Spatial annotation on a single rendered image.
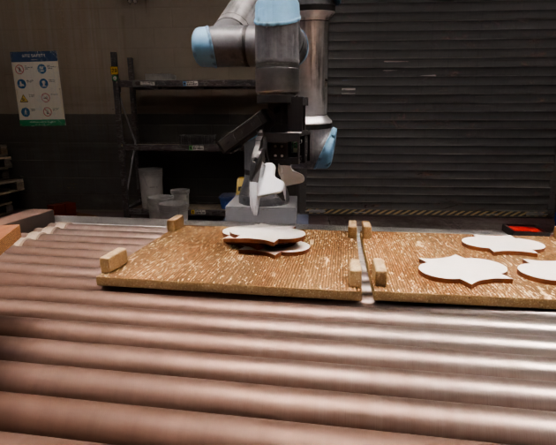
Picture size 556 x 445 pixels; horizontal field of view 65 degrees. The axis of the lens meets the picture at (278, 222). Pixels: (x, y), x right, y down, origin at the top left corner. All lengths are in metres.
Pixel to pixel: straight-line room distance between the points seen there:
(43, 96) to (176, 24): 1.93
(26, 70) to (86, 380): 6.13
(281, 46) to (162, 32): 5.11
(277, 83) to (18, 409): 0.56
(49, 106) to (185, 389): 6.02
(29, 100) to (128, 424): 6.18
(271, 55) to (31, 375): 0.55
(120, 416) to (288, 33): 0.59
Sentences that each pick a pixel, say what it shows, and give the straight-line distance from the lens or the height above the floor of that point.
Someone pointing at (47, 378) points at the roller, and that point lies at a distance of 0.53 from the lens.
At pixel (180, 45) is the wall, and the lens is 5.76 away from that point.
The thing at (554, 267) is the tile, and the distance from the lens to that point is 0.82.
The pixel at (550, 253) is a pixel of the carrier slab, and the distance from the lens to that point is 0.93.
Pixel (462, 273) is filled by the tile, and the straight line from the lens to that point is 0.73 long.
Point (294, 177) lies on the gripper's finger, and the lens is 0.84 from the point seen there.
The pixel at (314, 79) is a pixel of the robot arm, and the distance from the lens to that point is 1.20.
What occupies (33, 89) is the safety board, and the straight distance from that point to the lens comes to 6.48.
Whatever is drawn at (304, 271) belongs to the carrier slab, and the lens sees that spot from 0.70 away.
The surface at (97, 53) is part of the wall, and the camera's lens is 6.11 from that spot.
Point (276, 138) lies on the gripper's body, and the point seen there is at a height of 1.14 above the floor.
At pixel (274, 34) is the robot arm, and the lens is 0.75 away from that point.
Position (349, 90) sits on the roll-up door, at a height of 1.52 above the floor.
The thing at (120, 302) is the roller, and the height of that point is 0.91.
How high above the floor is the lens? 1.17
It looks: 13 degrees down
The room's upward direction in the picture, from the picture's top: straight up
